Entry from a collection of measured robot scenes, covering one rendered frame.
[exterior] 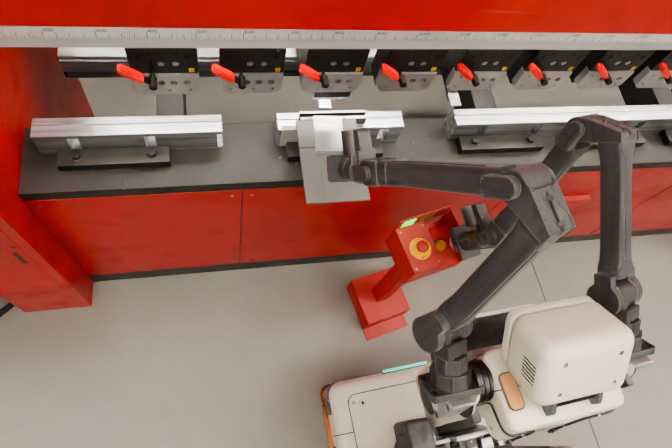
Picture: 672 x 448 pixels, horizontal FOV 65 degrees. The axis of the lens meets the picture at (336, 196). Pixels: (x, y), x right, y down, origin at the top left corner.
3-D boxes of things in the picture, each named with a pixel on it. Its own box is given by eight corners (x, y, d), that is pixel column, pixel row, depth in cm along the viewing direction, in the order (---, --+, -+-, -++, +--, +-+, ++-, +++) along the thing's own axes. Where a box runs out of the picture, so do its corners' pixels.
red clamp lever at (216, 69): (214, 70, 118) (247, 87, 125) (213, 55, 119) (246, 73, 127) (209, 74, 119) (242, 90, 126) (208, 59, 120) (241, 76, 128)
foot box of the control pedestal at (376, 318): (366, 341, 231) (373, 336, 220) (346, 287, 240) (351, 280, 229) (407, 325, 237) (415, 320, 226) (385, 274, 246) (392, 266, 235)
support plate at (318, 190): (306, 204, 144) (306, 203, 143) (295, 122, 155) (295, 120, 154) (369, 200, 148) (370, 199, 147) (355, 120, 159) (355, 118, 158)
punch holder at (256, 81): (221, 94, 133) (219, 50, 118) (219, 66, 136) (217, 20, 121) (281, 93, 136) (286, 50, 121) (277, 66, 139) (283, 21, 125)
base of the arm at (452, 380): (433, 404, 107) (486, 392, 110) (432, 368, 105) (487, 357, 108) (416, 381, 115) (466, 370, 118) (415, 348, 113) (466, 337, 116)
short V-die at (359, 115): (299, 125, 157) (300, 119, 154) (298, 116, 158) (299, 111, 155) (364, 123, 161) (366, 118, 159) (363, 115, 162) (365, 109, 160)
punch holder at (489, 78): (444, 90, 146) (468, 51, 131) (437, 65, 149) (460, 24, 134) (494, 90, 149) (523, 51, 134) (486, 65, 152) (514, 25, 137)
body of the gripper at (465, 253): (466, 222, 163) (479, 219, 156) (478, 254, 162) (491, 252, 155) (448, 229, 161) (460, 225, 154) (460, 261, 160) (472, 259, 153)
